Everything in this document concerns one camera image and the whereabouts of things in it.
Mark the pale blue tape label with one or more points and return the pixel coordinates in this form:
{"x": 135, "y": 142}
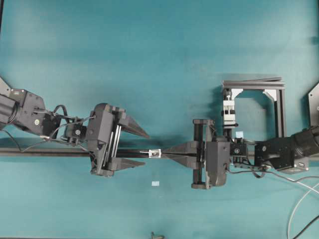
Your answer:
{"x": 239, "y": 134}

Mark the white clamp on frame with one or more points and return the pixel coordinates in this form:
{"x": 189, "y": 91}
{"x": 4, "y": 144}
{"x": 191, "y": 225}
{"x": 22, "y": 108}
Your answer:
{"x": 229, "y": 118}

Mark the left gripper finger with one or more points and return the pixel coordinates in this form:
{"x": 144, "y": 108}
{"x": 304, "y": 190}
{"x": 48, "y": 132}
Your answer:
{"x": 117, "y": 164}
{"x": 129, "y": 125}

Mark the small white tape patch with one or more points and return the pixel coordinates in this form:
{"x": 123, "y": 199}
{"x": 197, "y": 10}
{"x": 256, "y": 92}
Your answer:
{"x": 155, "y": 183}

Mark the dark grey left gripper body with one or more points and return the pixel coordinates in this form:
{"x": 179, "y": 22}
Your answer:
{"x": 102, "y": 135}

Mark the black aluminium frame stand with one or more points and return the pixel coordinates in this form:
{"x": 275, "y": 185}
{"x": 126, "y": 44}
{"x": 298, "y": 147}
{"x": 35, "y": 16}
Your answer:
{"x": 259, "y": 107}

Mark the silver metal fitting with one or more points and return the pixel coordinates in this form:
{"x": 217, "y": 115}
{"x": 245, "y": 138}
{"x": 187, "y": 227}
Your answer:
{"x": 154, "y": 153}

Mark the dark object at bottom edge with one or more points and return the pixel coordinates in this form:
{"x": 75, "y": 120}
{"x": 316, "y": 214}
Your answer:
{"x": 155, "y": 236}

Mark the black aluminium rail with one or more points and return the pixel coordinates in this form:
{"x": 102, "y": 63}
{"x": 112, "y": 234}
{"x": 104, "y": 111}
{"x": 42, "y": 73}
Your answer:
{"x": 71, "y": 152}

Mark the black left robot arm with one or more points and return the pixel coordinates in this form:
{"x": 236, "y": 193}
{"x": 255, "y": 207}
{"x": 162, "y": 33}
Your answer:
{"x": 27, "y": 112}

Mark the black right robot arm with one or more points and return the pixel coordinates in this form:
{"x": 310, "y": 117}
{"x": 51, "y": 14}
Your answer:
{"x": 285, "y": 154}

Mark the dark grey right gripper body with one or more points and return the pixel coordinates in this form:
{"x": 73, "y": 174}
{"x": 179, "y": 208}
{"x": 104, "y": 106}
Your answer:
{"x": 213, "y": 156}

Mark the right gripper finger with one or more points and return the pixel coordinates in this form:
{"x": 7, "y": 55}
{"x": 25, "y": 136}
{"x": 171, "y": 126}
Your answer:
{"x": 187, "y": 148}
{"x": 189, "y": 161}

